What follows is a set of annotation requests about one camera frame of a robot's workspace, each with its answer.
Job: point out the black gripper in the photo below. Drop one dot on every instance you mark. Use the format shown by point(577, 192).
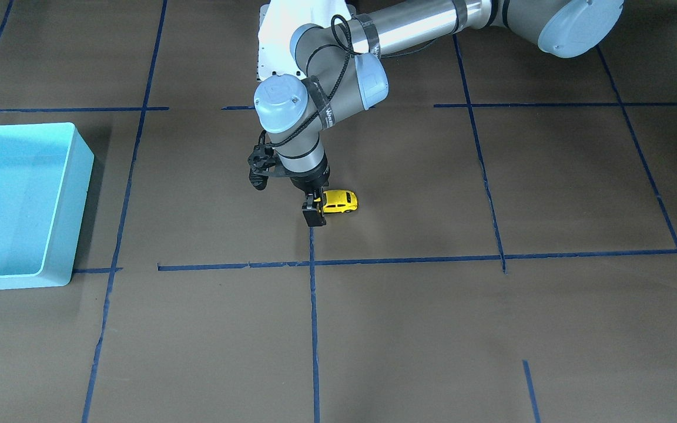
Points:
point(310, 183)

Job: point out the yellow beetle toy car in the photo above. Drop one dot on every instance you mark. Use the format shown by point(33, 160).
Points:
point(339, 201)

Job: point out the light blue plastic bin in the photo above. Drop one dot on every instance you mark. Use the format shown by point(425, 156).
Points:
point(45, 170)

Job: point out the brown paper table mat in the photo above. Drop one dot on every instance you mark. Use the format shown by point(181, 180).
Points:
point(513, 259)

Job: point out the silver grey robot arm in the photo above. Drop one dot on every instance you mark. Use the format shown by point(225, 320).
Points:
point(320, 62)

